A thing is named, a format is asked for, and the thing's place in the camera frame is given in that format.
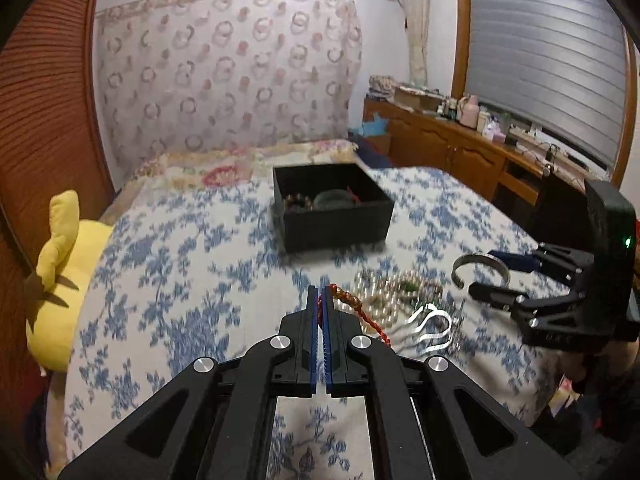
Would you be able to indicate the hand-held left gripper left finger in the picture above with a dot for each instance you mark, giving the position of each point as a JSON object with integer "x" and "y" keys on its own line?
{"x": 314, "y": 320}

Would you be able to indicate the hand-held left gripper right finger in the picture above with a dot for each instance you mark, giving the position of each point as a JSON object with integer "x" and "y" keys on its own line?
{"x": 328, "y": 320}

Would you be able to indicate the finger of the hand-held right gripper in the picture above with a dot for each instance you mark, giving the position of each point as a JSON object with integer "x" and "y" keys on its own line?
{"x": 492, "y": 294}
{"x": 515, "y": 261}

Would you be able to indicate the silver cuff bangle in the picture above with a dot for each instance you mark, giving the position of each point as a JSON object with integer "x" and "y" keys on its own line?
{"x": 480, "y": 258}

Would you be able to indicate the black jewelry box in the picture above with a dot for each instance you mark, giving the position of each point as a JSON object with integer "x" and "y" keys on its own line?
{"x": 340, "y": 225}

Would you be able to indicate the silver open bangle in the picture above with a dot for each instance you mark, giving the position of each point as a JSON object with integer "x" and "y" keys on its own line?
{"x": 435, "y": 322}

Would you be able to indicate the green jade bangle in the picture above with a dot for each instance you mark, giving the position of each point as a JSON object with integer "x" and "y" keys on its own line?
{"x": 332, "y": 198}

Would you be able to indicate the blue floral blanket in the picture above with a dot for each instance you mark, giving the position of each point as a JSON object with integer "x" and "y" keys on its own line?
{"x": 200, "y": 270}

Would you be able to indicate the wooden dresser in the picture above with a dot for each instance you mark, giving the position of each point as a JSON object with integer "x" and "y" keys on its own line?
{"x": 450, "y": 150}

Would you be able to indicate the pink bottle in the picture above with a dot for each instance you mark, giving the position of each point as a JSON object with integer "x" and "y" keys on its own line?
{"x": 469, "y": 111}

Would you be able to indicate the pink floral pillow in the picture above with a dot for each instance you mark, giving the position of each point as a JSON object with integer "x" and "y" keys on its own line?
{"x": 235, "y": 165}

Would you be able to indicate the blue cloth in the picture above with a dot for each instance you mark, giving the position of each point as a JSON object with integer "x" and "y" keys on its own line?
{"x": 374, "y": 126}

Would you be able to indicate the grey window blind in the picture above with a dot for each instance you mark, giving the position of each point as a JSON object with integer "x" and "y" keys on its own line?
{"x": 545, "y": 55}

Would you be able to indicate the yellow plush toy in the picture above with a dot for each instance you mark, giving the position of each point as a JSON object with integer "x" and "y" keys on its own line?
{"x": 65, "y": 270}

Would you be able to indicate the beige lace curtain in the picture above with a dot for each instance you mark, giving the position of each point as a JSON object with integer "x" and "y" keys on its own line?
{"x": 416, "y": 20}

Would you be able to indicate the wooden headboard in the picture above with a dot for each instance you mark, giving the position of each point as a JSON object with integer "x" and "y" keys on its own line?
{"x": 45, "y": 120}

